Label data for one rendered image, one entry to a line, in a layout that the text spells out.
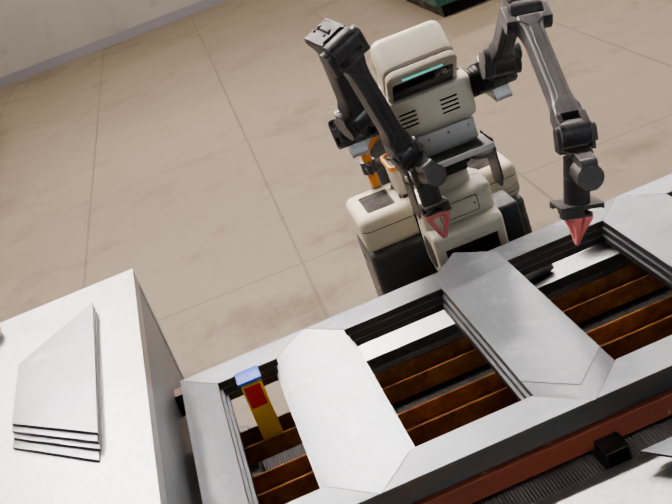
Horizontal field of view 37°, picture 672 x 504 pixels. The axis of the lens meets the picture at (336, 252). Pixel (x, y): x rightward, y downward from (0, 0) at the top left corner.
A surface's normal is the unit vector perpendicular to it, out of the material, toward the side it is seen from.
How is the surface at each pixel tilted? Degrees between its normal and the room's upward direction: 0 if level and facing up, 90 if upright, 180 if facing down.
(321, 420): 0
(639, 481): 0
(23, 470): 0
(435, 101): 98
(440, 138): 90
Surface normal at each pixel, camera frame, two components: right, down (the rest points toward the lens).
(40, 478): -0.32, -0.86
